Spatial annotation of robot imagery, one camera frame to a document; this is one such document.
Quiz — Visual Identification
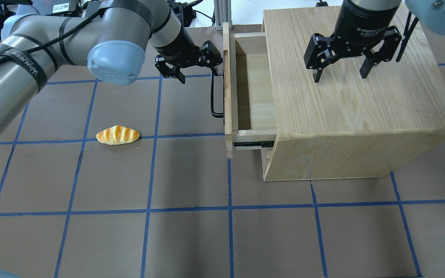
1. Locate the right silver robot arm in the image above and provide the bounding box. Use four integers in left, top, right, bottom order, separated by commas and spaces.
304, 0, 445, 83

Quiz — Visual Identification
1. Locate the yellow toy bread roll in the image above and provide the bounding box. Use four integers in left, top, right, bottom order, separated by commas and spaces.
96, 125, 141, 146

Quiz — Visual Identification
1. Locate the wooden drawer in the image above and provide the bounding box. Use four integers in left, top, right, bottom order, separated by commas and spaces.
222, 23, 277, 159

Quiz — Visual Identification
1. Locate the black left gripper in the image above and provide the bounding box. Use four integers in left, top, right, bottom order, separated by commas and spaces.
154, 27, 223, 84

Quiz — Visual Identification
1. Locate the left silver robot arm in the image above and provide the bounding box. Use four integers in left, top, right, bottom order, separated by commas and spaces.
0, 0, 223, 134

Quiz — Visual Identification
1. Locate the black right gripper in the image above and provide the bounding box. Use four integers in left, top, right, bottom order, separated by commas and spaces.
304, 0, 402, 83

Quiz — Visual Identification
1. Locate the brown paper table mat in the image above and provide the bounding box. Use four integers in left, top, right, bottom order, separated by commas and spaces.
0, 32, 445, 278

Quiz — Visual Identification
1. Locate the wooden drawer cabinet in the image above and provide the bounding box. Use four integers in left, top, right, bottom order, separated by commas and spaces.
263, 6, 445, 181

